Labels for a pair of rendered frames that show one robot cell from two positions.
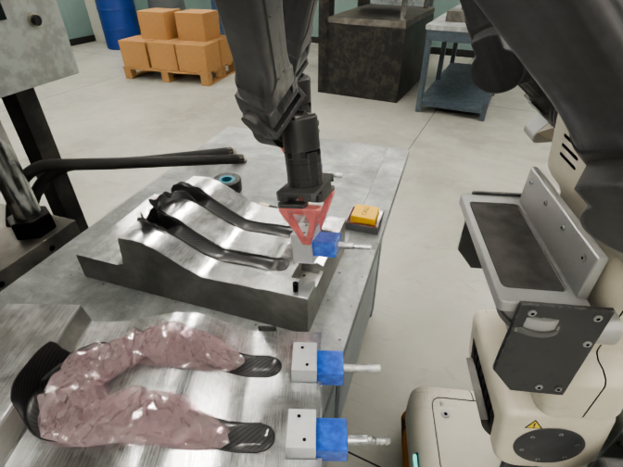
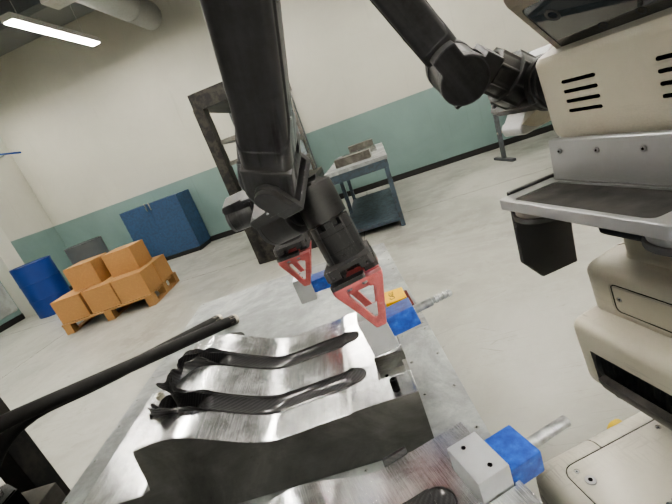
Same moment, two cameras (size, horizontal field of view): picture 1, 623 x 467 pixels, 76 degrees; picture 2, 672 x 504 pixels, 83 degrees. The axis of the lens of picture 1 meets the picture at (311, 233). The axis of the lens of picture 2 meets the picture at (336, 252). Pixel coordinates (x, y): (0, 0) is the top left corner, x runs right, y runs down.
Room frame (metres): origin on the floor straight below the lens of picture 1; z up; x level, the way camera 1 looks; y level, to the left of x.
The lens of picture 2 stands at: (0.11, 0.14, 1.22)
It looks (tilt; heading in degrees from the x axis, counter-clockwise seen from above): 17 degrees down; 346
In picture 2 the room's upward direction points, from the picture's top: 20 degrees counter-clockwise
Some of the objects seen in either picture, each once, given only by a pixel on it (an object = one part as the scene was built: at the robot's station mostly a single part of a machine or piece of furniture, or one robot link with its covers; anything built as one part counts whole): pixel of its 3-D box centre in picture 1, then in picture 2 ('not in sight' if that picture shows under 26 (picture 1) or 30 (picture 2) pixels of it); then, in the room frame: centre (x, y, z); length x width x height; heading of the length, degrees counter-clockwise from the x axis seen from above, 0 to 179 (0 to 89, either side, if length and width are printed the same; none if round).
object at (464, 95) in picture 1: (472, 49); (365, 181); (4.76, -1.77, 0.46); 1.90 x 0.70 x 0.92; 154
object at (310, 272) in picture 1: (308, 278); (395, 374); (0.56, 0.01, 0.87); 0.05 x 0.05 x 0.04; 72
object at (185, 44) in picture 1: (178, 44); (113, 281); (5.54, 1.69, 0.37); 1.20 x 0.82 x 0.74; 72
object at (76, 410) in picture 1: (139, 378); not in sight; (0.33, 0.23, 0.90); 0.26 x 0.18 x 0.08; 89
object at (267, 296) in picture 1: (215, 238); (256, 395); (0.69, 0.20, 0.87); 0.50 x 0.26 x 0.14; 72
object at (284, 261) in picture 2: not in sight; (299, 263); (0.86, 0.03, 0.99); 0.07 x 0.07 x 0.09; 71
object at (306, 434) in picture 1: (338, 439); not in sight; (0.27, -0.04, 0.85); 0.13 x 0.05 x 0.05; 89
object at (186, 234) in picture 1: (216, 223); (252, 372); (0.67, 0.19, 0.92); 0.35 x 0.16 x 0.09; 72
